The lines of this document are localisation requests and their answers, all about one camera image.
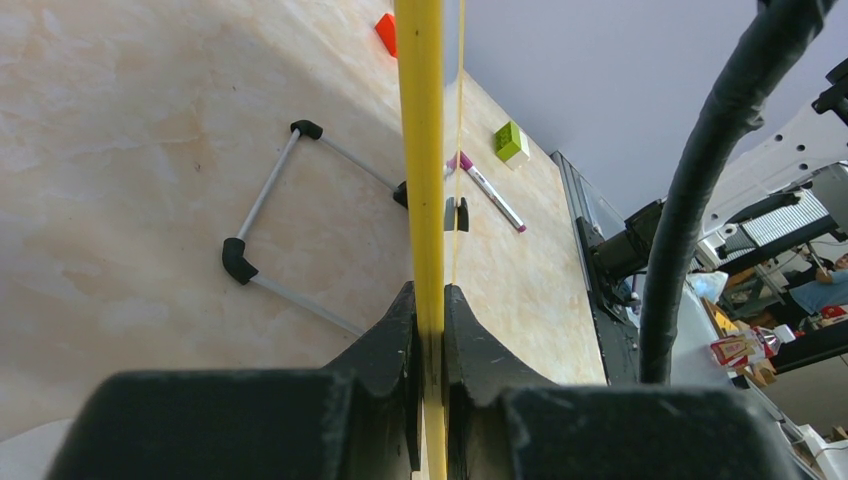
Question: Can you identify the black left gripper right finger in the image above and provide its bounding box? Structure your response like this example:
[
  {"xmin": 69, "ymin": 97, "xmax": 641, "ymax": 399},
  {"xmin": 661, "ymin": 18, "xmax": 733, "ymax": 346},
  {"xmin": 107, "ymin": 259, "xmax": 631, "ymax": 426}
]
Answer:
[{"xmin": 443, "ymin": 284, "xmax": 555, "ymax": 479}]

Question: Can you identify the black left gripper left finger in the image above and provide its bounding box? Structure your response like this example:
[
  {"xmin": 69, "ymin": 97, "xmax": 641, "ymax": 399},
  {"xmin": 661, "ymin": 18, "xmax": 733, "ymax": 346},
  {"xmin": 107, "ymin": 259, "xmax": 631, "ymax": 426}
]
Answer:
[{"xmin": 322, "ymin": 281, "xmax": 421, "ymax": 472}]

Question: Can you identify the yellow framed whiteboard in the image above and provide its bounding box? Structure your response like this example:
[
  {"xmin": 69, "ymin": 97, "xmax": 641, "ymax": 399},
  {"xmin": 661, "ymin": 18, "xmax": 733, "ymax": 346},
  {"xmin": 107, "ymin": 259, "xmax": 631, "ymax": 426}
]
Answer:
[{"xmin": 394, "ymin": 1, "xmax": 465, "ymax": 479}]

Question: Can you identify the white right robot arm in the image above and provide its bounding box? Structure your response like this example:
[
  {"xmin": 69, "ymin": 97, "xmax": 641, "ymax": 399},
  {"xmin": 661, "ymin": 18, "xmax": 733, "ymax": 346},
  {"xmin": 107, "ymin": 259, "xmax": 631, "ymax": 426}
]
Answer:
[{"xmin": 588, "ymin": 61, "xmax": 847, "ymax": 288}]

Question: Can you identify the purple capped marker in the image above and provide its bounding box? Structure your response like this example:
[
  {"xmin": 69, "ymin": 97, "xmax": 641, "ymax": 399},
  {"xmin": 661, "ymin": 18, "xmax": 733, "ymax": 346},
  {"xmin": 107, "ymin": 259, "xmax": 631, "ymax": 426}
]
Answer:
[{"xmin": 444, "ymin": 151, "xmax": 527, "ymax": 233}]

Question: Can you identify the green white eraser block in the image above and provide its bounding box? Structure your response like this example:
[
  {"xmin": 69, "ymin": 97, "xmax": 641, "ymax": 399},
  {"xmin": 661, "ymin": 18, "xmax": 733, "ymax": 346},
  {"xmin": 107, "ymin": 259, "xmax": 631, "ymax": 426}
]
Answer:
[{"xmin": 493, "ymin": 121, "xmax": 530, "ymax": 170}]

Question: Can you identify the red plastic block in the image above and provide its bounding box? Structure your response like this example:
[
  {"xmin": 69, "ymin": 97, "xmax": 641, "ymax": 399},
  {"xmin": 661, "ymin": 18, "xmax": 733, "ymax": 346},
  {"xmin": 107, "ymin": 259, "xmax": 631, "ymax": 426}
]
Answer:
[{"xmin": 374, "ymin": 13, "xmax": 398, "ymax": 58}]

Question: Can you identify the whiteboard wire stand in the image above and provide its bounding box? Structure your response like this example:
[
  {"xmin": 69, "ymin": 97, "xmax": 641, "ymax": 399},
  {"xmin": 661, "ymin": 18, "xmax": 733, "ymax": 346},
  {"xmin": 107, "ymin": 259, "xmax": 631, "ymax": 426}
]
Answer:
[{"xmin": 221, "ymin": 119, "xmax": 472, "ymax": 339}]

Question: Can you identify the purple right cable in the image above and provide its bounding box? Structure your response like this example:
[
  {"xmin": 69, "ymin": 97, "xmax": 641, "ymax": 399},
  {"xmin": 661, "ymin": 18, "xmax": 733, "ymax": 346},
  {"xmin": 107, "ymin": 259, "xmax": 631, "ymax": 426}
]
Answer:
[{"xmin": 638, "ymin": 0, "xmax": 837, "ymax": 387}]

